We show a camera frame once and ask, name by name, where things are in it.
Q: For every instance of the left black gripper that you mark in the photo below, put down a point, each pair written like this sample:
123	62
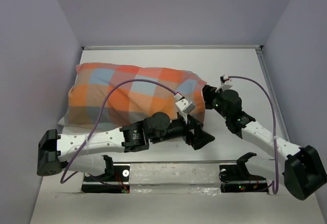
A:
199	138

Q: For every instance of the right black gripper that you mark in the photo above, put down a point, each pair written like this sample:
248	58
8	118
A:
209	92

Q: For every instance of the orange blue checked pillowcase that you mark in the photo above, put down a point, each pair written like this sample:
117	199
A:
112	95

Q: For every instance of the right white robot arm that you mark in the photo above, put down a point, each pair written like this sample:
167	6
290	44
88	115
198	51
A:
299	169

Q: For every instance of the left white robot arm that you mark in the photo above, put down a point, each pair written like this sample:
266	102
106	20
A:
89	154

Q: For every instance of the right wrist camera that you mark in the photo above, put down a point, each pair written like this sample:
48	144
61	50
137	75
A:
225	83

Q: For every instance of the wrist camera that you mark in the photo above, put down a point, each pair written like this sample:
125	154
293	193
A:
225	83
184	105

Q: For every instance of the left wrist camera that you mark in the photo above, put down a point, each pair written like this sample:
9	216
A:
184	105

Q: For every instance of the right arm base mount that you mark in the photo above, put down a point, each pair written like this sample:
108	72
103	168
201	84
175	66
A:
235	178

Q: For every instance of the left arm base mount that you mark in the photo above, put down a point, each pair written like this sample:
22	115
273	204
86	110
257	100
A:
114	180

